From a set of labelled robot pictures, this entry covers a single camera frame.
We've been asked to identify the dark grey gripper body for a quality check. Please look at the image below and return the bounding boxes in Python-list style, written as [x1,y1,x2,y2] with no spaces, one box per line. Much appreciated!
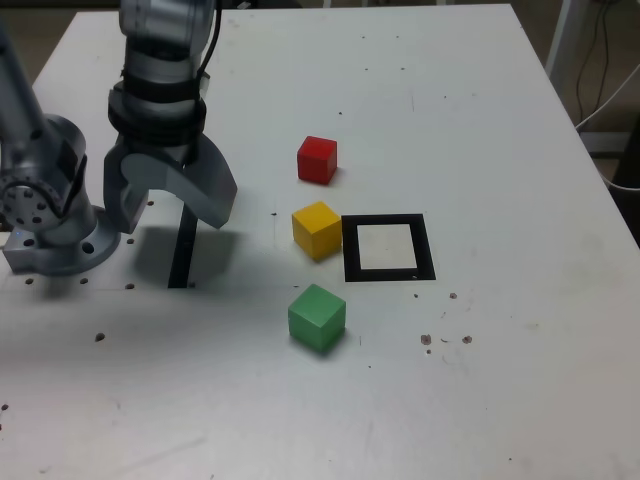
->
[114,135,202,165]

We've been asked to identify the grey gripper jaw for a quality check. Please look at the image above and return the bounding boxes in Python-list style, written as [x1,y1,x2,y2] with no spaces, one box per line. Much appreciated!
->
[103,139,152,235]
[121,135,239,232]

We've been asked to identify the red cube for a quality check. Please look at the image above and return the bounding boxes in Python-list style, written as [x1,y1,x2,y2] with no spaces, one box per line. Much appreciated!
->
[297,135,339,186]

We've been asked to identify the yellow cube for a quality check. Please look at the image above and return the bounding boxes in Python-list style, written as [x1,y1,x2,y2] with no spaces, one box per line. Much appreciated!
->
[291,201,344,262]

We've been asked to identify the green cube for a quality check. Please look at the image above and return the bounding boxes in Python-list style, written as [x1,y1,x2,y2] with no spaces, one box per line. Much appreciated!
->
[287,283,348,354]

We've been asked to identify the black tape square outline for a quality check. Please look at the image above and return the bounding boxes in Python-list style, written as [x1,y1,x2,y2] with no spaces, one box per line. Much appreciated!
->
[341,213,437,283]

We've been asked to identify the black tape strip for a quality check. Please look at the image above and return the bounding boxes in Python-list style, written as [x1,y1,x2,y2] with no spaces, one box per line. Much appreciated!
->
[167,204,199,290]

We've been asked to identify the white table leg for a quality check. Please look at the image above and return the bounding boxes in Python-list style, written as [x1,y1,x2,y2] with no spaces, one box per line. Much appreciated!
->
[544,0,577,89]

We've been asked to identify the black camera cable on arm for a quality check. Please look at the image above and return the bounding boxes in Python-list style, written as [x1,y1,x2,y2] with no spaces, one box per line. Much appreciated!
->
[197,0,224,96]

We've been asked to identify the thin black hanging cable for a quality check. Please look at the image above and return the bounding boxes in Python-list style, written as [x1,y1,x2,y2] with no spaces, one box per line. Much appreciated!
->
[574,0,610,121]

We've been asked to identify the white cable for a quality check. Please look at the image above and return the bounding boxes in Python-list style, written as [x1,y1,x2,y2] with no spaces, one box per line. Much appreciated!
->
[574,65,640,130]
[597,159,640,192]

